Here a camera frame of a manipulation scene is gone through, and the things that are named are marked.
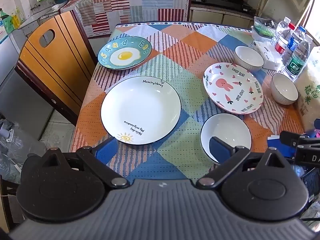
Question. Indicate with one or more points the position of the patchwork table cloth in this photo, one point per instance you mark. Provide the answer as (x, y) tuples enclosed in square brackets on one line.
[(180, 54)]

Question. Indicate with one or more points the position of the clear rice bag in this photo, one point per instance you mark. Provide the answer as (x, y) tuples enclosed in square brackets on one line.
[(307, 84)]

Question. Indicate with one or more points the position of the white bowl dark rim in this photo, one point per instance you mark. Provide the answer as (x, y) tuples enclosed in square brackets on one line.
[(227, 127)]

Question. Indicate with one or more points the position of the wooden chair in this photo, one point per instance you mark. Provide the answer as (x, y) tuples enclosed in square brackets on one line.
[(57, 61)]

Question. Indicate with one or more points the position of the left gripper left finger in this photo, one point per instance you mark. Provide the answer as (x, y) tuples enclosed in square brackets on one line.
[(96, 159)]

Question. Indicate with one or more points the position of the red label water bottle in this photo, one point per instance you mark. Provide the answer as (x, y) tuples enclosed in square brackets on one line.
[(282, 35)]

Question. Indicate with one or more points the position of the white tissue pack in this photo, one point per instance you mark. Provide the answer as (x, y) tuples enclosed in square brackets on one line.
[(272, 59)]

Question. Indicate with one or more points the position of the green label water bottle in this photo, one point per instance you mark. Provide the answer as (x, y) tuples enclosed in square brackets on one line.
[(299, 58)]

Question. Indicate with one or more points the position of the plastic basket with items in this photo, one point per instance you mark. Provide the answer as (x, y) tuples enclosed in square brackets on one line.
[(263, 30)]

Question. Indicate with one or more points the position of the large white Morning Honey plate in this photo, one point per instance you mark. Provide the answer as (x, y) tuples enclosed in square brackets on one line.
[(140, 110)]

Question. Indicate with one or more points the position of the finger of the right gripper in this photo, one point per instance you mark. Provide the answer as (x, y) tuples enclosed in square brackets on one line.
[(293, 139)]

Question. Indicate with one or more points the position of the black gas stove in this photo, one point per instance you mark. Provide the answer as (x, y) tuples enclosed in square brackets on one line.
[(236, 5)]

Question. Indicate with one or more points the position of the white ribbed bowl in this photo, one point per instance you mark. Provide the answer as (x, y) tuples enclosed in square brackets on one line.
[(248, 58), (283, 90)]

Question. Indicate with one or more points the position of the teal fried egg plate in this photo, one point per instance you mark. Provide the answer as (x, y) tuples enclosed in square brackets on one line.
[(124, 52)]

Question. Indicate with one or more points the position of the patchwork counter cloth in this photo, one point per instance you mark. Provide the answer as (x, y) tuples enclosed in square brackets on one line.
[(100, 17)]

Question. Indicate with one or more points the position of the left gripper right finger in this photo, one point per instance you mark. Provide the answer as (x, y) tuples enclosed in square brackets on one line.
[(233, 158)]

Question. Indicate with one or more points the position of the pink bunny carrot plate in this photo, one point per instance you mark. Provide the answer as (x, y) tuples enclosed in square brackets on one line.
[(233, 88)]

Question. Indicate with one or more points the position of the blue label water bottle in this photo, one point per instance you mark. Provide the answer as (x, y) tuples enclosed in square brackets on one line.
[(296, 37)]

